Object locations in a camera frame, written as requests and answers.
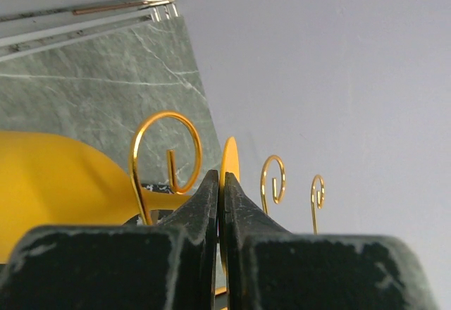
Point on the yellow wine glass front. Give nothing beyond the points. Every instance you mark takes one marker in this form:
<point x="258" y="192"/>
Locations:
<point x="49" y="179"/>

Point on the aluminium mounting rail frame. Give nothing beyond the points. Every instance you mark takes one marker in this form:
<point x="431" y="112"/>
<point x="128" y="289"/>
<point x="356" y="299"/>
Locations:
<point x="31" y="32"/>

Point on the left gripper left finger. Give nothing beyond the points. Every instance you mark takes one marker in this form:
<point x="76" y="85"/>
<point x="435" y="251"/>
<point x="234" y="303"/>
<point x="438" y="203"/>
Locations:
<point x="105" y="267"/>

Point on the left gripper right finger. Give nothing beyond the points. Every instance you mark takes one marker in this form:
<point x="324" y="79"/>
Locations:
<point x="331" y="271"/>

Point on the gold wire glass rack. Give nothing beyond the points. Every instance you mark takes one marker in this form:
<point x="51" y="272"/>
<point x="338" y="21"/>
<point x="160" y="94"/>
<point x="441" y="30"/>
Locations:
<point x="230" y="165"/>

